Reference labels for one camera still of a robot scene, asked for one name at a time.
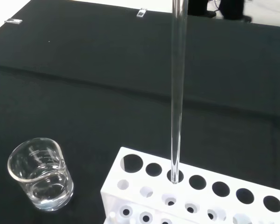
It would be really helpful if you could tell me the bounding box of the person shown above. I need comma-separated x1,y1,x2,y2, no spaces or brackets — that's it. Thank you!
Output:
200,0,253,23

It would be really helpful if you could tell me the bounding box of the clear glass beaker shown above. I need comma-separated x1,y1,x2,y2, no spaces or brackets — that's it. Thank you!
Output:
7,137,75,212

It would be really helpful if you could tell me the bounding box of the white test tube rack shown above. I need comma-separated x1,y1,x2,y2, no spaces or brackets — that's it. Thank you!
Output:
100,146,280,224

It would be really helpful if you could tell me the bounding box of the black bench cloth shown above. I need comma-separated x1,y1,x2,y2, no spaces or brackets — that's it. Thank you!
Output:
0,0,280,224

